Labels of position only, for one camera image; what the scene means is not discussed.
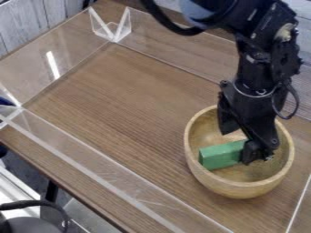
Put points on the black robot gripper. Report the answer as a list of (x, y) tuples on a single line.
[(251, 112)]

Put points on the green rectangular block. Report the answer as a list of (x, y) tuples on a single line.
[(221, 156)]

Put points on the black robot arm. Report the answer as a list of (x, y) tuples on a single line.
[(265, 26)]

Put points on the brown wooden bowl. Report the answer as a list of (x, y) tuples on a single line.
[(239, 181)]

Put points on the black table leg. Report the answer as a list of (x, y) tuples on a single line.
[(52, 192)]

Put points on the clear acrylic corner bracket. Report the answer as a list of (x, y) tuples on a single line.
[(111, 31)]

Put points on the clear acrylic barrier wall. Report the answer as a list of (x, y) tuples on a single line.
[(122, 138)]

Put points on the grey metal base plate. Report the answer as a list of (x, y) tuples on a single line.
[(16, 221)]

